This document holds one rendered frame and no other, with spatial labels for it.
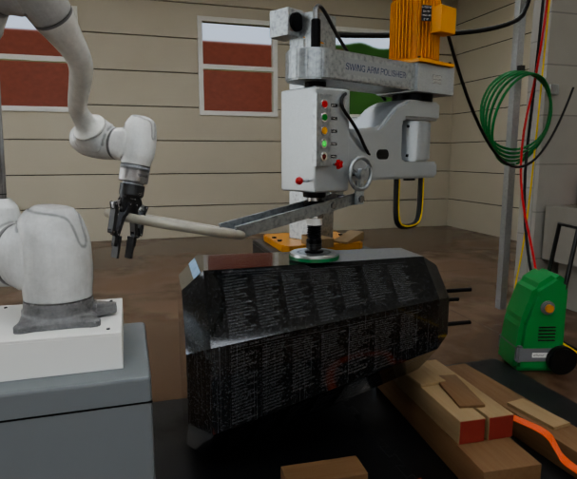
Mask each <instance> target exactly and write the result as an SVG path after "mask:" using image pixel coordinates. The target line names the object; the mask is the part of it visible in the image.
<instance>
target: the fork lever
mask: <svg viewBox="0 0 577 479"><path fill-rule="evenodd" d="M322 200H323V202H319V203H316V204H312V205H308V206H305V207H304V202H305V201H306V200H305V201H299V202H295V203H291V204H288V205H284V206H281V207H277V208H274V209H270V210H266V211H263V212H259V213H256V214H252V215H249V216H245V217H241V218H238V219H234V220H228V221H225V222H221V223H219V227H225V228H230V229H235V230H240V231H243V232H244V233H245V236H246V237H249V236H252V235H256V234H258V233H261V232H265V231H268V230H271V229H275V228H278V227H281V226H284V225H287V224H290V223H294V222H297V221H300V220H306V219H309V218H312V217H315V216H318V215H322V214H325V213H328V212H332V211H335V210H338V209H341V208H344V207H347V206H351V205H354V204H355V193H353V194H349V195H344V193H343V191H339V192H334V193H330V194H327V195H326V197H325V198H322Z"/></svg>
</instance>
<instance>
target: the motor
mask: <svg viewBox="0 0 577 479"><path fill-rule="evenodd" d="M392 1H393V3H392V4H391V13H390V45H389V59H392V60H396V61H402V62H407V63H416V62H419V63H425V64H430V65H435V66H441V67H449V68H451V67H454V64H452V62H449V63H444V62H439V44H440V36H441V37H446V36H451V35H455V18H456V9H455V8H452V7H449V6H445V5H442V4H441V0H392Z"/></svg>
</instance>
